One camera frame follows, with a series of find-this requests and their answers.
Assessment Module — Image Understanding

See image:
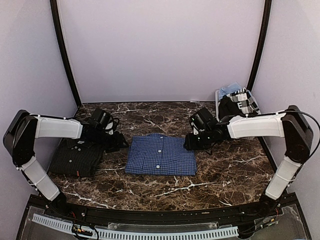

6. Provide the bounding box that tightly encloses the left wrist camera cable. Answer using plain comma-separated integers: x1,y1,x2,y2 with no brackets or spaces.
107,116,121,133

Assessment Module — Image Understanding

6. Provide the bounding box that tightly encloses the left black corner post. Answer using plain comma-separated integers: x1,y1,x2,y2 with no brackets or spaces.
49,0,82,108

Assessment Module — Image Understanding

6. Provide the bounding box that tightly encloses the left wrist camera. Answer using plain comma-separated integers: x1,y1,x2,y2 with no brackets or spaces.
88,108,111,129

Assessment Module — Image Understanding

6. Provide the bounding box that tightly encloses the black garment in basket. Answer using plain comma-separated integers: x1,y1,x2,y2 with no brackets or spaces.
218,95,246,120

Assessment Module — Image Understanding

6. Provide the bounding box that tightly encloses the black front rail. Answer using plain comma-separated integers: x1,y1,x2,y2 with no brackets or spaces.
27,194,298,227

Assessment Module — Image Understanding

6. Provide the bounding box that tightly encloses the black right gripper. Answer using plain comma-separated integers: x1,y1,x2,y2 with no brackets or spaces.
184,129,214,151

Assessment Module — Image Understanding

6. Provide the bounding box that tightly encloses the white plastic laundry basket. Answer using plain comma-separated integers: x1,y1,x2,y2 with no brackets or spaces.
215,90,256,121

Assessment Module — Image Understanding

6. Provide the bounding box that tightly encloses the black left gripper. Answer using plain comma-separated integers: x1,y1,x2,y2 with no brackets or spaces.
90,127,129,153

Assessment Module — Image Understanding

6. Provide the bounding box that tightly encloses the black corner post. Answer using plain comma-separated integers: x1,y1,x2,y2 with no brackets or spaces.
246,0,272,91
49,0,82,108

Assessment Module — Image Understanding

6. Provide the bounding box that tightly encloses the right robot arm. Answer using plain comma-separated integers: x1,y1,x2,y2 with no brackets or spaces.
184,105,318,217

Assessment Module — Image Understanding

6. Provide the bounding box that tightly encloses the black white plaid shirt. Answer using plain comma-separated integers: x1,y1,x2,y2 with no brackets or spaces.
226,87,261,115

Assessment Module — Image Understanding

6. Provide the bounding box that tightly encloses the light blue shirt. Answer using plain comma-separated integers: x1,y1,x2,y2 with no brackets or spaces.
218,82,243,101

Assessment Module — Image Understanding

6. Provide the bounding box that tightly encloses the blue checkered long sleeve shirt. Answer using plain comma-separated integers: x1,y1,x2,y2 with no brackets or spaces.
125,133,197,176

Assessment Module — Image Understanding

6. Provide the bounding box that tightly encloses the right black corner post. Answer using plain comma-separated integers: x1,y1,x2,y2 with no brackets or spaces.
246,0,272,91

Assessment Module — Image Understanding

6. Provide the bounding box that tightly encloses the white slotted cable duct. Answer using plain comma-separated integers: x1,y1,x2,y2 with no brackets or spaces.
32,213,239,240

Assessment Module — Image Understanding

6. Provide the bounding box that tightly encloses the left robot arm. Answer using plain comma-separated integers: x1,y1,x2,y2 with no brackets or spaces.
3,108,129,218

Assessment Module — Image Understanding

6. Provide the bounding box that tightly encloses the folded black striped shirt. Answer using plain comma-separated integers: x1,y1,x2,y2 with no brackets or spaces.
49,138,104,178

